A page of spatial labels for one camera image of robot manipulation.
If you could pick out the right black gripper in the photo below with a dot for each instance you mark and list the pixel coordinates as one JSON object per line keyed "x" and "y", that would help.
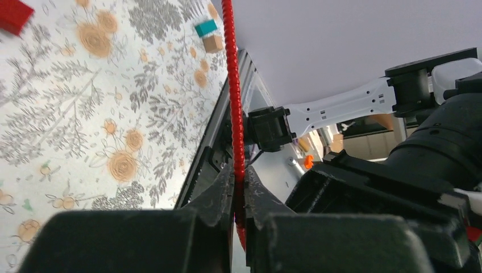
{"x": 446, "y": 145}

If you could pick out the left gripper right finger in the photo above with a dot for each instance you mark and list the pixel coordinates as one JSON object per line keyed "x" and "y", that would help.
{"x": 281, "y": 240}

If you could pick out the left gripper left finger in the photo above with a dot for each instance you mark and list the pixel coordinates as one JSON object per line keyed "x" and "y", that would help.
{"x": 194, "y": 238}

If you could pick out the red cable padlock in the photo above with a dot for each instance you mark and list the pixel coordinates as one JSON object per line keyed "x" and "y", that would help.
{"x": 237, "y": 124}
{"x": 14, "y": 16}

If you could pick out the wooden cube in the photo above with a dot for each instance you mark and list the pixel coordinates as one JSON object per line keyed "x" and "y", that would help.
{"x": 213, "y": 44}

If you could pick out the teal block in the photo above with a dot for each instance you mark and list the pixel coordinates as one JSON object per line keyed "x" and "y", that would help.
{"x": 205, "y": 28}

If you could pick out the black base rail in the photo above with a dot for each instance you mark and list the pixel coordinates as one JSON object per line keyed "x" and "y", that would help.
{"x": 215, "y": 149}

